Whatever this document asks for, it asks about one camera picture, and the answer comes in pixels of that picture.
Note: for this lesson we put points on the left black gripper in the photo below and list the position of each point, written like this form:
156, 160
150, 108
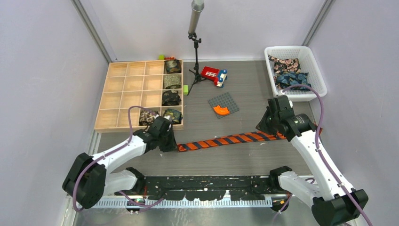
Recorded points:
172, 145

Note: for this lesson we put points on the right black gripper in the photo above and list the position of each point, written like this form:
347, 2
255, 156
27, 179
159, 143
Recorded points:
262, 125

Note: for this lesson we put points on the orange navy striped tie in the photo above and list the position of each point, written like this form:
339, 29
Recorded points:
255, 136

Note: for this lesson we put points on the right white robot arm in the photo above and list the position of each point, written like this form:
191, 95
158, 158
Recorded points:
333, 200

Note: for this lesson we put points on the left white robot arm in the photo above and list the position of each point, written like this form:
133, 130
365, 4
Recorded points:
91, 177

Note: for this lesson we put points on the rolled beige floral tie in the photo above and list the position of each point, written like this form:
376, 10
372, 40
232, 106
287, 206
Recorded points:
147, 117

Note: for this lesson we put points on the rolled blue gold flower tie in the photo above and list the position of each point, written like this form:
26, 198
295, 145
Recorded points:
176, 116

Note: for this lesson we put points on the rolled black gold tie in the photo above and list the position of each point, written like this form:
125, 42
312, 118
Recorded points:
170, 98

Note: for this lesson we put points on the wooden compartment tray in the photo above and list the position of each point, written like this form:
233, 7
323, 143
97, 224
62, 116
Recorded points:
129, 88

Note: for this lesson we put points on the green block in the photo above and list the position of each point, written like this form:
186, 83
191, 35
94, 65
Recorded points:
185, 89

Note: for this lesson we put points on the pink floral dark tie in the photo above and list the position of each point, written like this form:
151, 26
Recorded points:
285, 65

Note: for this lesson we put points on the rolled olive patterned tie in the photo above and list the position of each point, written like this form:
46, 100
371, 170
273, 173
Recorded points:
172, 81

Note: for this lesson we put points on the grey lego baseplate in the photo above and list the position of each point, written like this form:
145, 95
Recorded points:
224, 100

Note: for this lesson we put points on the white plastic basket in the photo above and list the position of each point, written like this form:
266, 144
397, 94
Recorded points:
307, 62

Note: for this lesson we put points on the orange curved block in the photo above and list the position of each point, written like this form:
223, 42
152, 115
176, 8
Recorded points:
221, 110

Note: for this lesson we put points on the rolled dark tie top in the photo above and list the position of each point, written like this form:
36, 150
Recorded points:
173, 66

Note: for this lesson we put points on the red toy block car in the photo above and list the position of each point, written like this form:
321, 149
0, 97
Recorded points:
217, 76

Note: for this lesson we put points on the green and red small toys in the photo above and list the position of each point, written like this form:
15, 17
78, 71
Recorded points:
163, 57

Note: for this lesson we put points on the black tripod stand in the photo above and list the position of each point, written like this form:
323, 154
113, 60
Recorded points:
197, 76

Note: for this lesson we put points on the grey microphone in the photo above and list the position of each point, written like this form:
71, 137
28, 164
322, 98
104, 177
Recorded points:
197, 7

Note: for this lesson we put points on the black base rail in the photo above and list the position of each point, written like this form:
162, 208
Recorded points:
207, 188

